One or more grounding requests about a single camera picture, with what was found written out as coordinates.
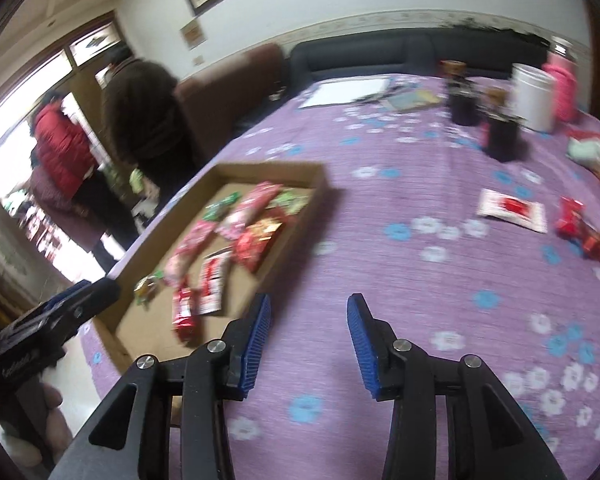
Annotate cardboard box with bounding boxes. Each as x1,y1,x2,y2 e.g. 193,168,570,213
92,161,331,376

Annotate black container with wooden lid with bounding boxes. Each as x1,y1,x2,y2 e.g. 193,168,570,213
481,87,523,162
442,60,481,126

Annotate white paper sheets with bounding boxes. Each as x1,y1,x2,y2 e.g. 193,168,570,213
298,76,392,109

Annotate white plastic jar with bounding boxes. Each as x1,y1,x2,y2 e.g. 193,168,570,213
510,62,556,132

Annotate small white red snack packet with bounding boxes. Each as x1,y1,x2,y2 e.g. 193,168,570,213
477,187,549,234

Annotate grey green notebook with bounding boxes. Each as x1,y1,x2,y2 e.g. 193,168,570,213
379,89,442,112

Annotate green snack packet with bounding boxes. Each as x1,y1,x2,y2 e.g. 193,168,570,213
270,186,313,216

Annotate brown chair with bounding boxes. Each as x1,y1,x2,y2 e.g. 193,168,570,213
172,42,292,171

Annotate red cartoon snack packet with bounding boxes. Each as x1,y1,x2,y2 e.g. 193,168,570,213
554,196,586,241

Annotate wooden door frame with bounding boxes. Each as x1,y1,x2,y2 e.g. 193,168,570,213
0,10,131,171

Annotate pale green white sock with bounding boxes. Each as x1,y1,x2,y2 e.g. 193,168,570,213
566,137,600,167

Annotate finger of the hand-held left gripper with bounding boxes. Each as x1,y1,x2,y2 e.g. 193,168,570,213
42,279,122,333

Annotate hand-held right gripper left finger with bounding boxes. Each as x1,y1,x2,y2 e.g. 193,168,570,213
47,294,272,480

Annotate dark sofa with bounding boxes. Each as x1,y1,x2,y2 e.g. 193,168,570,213
235,25,553,136

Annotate thermos with pink knit sleeve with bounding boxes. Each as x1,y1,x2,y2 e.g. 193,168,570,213
542,36,579,122

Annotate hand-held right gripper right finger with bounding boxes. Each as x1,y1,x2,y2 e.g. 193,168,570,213
346,294,568,480

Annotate small wall plaque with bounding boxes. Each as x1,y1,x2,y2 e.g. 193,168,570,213
181,19,207,50

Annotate pink white snack packet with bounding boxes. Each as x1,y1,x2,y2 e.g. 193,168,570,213
162,220,217,288

